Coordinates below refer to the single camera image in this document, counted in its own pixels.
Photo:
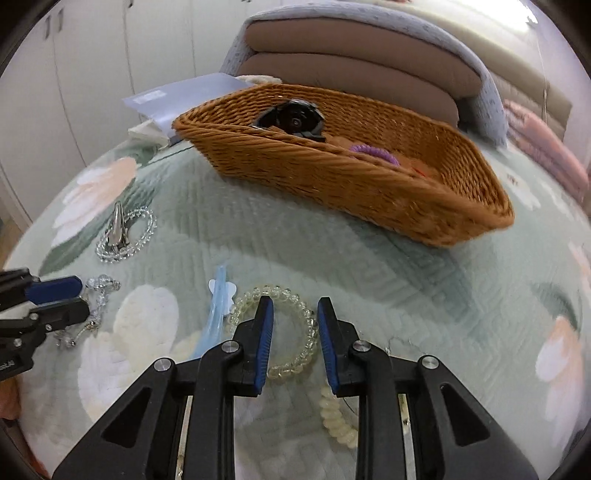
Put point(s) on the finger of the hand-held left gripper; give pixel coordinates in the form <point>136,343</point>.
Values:
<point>60,314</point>
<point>55,288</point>

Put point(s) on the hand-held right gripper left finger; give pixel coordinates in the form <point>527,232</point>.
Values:
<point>264,350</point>

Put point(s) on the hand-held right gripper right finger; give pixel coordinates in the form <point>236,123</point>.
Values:
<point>328,350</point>

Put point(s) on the silver metal hair clip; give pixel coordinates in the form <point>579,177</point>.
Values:
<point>119,226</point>

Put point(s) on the brown wicker basket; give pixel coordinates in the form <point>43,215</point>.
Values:
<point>323,184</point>

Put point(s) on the green floral bedspread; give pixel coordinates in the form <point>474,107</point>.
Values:
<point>277,240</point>

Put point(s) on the white cloth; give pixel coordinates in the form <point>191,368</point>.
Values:
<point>147,134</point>

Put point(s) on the small red item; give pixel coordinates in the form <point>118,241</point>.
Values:
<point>419,171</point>

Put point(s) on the white wardrobe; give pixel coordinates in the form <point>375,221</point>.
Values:
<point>92,69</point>

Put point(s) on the black wrist watch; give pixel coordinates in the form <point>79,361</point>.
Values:
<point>291,120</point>

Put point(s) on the lavender book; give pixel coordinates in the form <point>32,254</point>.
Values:
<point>194,97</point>

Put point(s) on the cream knitted cloth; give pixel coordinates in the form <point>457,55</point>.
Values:
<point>258,79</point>

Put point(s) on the folded brown quilt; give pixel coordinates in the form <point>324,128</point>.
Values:
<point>351,78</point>
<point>360,41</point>

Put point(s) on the folded pink blanket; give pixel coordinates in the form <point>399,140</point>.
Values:
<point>545,138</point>

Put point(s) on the blue grey fleece blanket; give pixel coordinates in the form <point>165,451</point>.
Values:
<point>489,92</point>

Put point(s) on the beige padded headboard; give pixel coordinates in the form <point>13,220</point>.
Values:
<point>517,60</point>

